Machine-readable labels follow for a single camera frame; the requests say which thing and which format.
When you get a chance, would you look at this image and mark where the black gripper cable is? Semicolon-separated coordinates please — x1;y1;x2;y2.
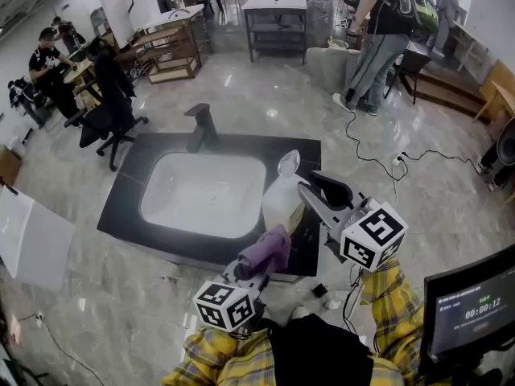
341;271;379;357

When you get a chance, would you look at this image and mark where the white soap pump bottle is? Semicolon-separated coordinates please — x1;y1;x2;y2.
261;150;313;235

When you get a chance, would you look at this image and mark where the person's right forearm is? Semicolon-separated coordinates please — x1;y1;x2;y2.
360;259;427;377

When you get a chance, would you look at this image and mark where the black green backpack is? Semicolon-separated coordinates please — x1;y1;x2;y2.
396;0;439;35

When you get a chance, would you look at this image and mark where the cardboard box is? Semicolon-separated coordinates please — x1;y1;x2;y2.
0;145;23;187

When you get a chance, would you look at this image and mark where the white counter chrome faucet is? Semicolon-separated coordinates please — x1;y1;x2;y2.
142;0;206;34

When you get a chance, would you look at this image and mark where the black office chair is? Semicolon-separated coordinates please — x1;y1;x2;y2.
64;38;150;172

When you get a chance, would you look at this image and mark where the dark sink vanity cabinet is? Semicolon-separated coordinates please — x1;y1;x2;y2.
97;132;322;283

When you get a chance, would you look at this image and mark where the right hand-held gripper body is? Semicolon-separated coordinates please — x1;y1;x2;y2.
321;197;410;273

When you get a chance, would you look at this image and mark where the wooden platform step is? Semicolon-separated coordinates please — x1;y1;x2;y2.
414;60;490;118

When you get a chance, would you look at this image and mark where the white sink basin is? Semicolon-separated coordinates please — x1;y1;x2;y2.
139;151;267;240

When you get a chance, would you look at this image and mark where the black faucet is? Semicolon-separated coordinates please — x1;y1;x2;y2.
183;102;220;154

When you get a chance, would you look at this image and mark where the person's torso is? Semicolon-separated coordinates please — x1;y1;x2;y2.
216;314;406;386

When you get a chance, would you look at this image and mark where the grey shelf table white top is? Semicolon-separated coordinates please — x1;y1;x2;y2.
241;0;309;64

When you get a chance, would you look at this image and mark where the black grey backpack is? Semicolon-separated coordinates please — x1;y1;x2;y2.
495;117;515;168

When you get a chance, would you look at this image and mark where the black monitor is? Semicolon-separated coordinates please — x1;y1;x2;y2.
418;243;515;381

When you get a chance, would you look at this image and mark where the person's left forearm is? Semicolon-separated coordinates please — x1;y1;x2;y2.
160;326;242;386

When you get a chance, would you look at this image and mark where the wooden shelf rack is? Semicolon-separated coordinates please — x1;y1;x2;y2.
128;22;204;85

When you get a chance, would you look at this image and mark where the black wooden chair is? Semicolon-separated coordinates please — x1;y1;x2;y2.
384;40;434;105

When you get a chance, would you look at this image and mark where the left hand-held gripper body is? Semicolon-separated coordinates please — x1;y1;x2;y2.
192;269;266;333

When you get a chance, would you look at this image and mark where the white cable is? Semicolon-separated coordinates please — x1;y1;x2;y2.
390;162;404;205

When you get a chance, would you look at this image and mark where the purple grey cloth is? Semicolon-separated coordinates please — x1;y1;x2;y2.
237;223;292;279

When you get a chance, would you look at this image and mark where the round wooden table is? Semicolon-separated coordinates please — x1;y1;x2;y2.
63;60;101;108

